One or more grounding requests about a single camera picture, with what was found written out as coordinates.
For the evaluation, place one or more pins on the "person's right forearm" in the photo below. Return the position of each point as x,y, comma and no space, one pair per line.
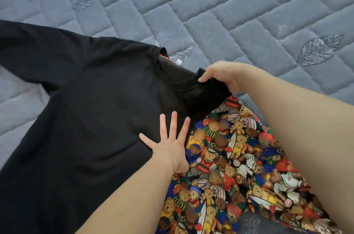
310,131

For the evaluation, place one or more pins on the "person's left forearm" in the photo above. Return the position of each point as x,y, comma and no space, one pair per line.
127,203

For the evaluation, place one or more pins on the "black colourful patterned sweatshirt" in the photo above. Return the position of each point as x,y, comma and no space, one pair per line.
83,120

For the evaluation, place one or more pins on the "person's left hand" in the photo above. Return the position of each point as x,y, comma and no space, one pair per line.
172,153

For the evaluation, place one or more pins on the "person's right hand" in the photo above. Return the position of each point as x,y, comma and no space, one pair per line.
229,73

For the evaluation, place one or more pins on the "grey quilted mattress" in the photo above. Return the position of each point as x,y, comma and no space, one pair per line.
221,9

